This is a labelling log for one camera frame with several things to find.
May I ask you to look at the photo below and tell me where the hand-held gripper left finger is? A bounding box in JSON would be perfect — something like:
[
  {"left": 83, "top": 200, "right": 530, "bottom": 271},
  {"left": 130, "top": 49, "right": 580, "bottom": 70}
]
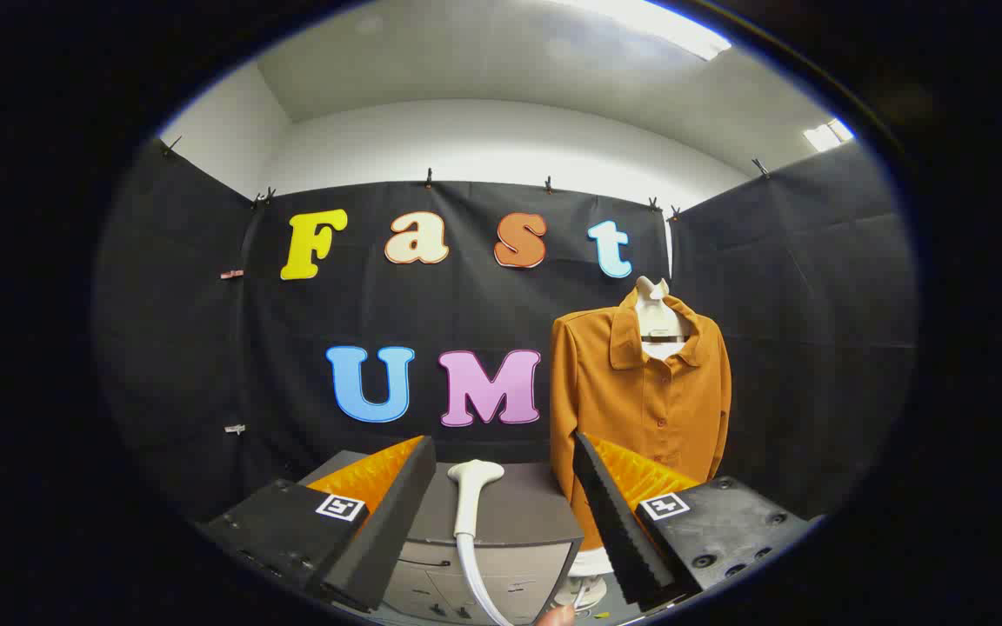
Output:
[{"left": 197, "top": 435, "right": 438, "bottom": 614}]

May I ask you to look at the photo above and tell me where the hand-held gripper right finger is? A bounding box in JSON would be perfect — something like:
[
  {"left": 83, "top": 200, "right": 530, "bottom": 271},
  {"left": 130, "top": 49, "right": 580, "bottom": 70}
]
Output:
[{"left": 572, "top": 432, "right": 812, "bottom": 612}]

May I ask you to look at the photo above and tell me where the orange button-up shirt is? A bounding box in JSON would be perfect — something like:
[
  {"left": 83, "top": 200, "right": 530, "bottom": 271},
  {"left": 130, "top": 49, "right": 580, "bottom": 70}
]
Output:
[{"left": 551, "top": 287, "right": 732, "bottom": 553}]

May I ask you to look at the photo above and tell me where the white garment hanger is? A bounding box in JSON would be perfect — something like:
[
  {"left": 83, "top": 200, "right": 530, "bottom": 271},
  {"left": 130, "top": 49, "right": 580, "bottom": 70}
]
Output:
[{"left": 636, "top": 276, "right": 693, "bottom": 362}]

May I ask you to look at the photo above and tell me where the white round base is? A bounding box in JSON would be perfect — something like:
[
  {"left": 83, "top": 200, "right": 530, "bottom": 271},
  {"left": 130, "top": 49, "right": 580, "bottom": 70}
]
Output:
[{"left": 553, "top": 549, "right": 615, "bottom": 609}]

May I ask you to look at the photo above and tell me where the grey cabinet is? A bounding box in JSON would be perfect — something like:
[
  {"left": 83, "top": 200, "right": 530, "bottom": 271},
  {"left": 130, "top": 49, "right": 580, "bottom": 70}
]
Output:
[{"left": 297, "top": 450, "right": 585, "bottom": 623}]

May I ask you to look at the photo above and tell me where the row of black clips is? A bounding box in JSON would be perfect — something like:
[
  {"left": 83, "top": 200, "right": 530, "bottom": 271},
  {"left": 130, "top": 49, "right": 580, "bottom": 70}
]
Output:
[{"left": 162, "top": 135, "right": 772, "bottom": 220}]

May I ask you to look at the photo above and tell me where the small ceiling light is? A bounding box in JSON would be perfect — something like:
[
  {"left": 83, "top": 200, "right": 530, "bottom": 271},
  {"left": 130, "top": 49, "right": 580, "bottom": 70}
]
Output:
[{"left": 804, "top": 119, "right": 854, "bottom": 152}]

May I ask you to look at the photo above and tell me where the long ceiling light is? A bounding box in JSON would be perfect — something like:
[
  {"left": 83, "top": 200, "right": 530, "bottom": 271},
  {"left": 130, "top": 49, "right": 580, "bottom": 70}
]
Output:
[{"left": 571, "top": 0, "right": 732, "bottom": 60}]

